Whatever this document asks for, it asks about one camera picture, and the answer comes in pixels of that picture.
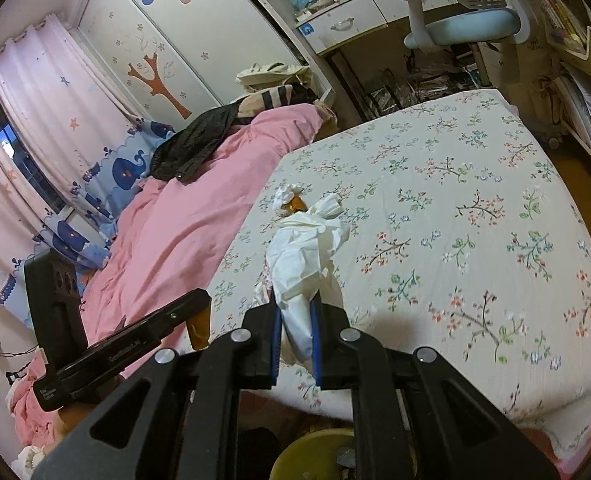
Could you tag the pink blanket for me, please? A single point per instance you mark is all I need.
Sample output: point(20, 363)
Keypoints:
point(190, 220)

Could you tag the bookshelf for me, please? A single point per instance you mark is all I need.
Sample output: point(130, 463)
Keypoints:
point(575, 85)

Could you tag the bed with floral sheet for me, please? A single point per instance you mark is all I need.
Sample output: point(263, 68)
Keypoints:
point(450, 235)

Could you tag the light blue office chair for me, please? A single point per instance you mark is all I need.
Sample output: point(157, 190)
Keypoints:
point(465, 25)

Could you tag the brown wrapper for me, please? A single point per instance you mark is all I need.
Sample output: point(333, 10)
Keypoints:
point(298, 206)

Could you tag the pink whale print curtain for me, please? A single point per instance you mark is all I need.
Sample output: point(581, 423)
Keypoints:
point(75, 110)
point(5, 260)

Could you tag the beige bag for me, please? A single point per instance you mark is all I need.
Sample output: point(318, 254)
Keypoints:
point(265, 74)

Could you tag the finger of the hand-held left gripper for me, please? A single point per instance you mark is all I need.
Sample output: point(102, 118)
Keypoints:
point(185, 307)

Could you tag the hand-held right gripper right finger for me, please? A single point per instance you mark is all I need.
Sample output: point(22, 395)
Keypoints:
point(317, 340)

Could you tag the white wardrobe with tree decal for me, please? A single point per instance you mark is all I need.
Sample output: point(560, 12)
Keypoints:
point(200, 25)

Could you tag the striped cloth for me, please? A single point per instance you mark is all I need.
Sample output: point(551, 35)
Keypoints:
point(270, 97)

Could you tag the yellow bin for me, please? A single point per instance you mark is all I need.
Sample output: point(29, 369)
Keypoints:
point(300, 455)

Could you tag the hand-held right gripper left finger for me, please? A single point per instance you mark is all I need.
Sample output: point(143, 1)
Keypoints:
point(275, 340)

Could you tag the pink cloth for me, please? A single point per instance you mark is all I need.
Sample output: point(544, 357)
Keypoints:
point(25, 400)

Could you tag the person's left hand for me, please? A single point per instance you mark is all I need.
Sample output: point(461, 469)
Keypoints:
point(75, 417)

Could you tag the window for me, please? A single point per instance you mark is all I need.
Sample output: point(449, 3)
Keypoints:
point(25, 165)

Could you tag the white desk with drawers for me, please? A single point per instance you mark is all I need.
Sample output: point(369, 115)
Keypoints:
point(340, 25)

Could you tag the black jacket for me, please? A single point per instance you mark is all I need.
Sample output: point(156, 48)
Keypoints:
point(195, 145)

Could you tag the white bag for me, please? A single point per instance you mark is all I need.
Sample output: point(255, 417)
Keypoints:
point(300, 270)

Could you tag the white tissue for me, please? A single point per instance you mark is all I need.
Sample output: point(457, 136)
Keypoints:
point(285, 195)

